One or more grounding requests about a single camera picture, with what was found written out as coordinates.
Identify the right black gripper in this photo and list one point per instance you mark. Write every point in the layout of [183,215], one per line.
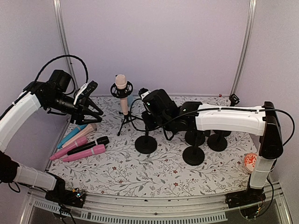
[148,122]

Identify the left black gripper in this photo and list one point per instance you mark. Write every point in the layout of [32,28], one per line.
[81,108]

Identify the beige pink microphone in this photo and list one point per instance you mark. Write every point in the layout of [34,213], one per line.
[84,132]

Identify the blue microphone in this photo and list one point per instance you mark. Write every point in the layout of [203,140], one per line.
[76,130]

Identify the black microphone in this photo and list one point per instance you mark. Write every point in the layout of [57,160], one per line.
[102,140]

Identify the black tripod shockmount stand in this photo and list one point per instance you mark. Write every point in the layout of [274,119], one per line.
[128,118]

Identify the pink microphone back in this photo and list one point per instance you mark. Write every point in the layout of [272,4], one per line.
[98,149]

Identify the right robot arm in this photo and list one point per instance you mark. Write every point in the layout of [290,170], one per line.
[197,117]

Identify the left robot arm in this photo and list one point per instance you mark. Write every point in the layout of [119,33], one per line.
[15,118]

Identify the light blue cup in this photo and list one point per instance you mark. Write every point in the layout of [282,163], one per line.
[130,100]

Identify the floral table mat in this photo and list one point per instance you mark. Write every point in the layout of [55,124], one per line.
[123,171]

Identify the red white patterned bowl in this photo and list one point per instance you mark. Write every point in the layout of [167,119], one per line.
[249,162]

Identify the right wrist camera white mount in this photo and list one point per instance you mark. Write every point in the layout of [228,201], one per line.
[143,95]

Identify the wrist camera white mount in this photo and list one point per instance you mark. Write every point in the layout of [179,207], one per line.
[84,90]
[143,95]

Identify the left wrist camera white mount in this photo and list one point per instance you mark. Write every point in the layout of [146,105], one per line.
[84,90]

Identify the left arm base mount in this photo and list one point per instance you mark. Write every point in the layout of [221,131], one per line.
[74,197]

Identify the right aluminium frame post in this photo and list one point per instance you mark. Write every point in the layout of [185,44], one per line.
[245,45]

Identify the aluminium frame post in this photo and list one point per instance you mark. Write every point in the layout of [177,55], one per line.
[64,44]
[245,45]

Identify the left aluminium frame post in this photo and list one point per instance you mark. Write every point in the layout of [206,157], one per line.
[64,44]

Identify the front aluminium rail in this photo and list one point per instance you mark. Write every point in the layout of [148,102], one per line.
[205,209]

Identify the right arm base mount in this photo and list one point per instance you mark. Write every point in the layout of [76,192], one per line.
[244,197]

